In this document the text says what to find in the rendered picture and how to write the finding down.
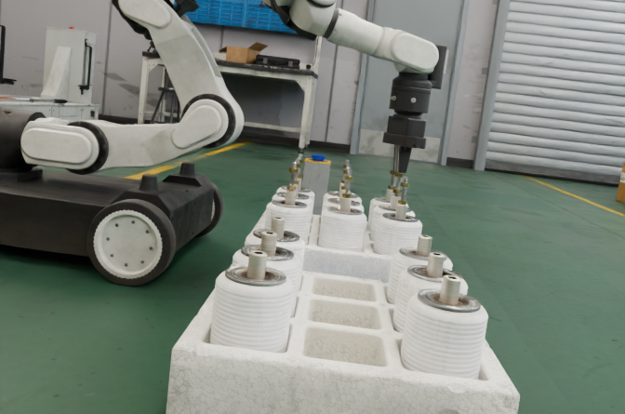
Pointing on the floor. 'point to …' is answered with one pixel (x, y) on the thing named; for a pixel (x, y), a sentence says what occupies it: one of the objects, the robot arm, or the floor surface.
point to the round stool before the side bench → (171, 106)
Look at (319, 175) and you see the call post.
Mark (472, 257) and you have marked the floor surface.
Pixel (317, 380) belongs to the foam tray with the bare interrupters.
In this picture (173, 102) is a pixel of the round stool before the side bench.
